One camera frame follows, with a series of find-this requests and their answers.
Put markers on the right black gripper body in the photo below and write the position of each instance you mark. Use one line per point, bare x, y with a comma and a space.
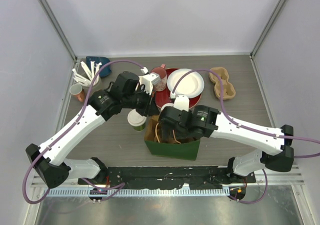
180, 134

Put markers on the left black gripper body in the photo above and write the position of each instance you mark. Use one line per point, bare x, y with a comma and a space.
144, 107

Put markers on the green brown paper bag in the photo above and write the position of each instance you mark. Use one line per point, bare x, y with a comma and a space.
173, 147

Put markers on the white plastic cup lid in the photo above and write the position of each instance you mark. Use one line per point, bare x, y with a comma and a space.
166, 105

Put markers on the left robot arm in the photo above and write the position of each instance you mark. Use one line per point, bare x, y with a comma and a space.
49, 159

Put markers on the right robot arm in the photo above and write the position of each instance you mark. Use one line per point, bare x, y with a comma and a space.
273, 150

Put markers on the red round tray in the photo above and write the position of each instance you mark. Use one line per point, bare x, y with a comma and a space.
163, 97

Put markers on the pink floral mug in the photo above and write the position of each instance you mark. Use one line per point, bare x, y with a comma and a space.
162, 83

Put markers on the white paper plate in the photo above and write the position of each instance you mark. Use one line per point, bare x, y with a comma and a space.
191, 86

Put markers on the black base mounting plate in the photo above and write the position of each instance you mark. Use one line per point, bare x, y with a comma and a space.
174, 177

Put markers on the brown cardboard cup carrier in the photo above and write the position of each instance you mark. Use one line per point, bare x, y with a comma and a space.
222, 81

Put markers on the small pink paper cup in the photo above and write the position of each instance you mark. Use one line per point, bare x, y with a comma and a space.
77, 91

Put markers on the white plastic cutlery bundle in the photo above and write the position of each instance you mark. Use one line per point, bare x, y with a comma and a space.
88, 75

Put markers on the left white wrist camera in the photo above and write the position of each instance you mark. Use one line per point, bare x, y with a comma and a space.
148, 80

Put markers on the white slotted cable duct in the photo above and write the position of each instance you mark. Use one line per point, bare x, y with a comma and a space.
185, 191

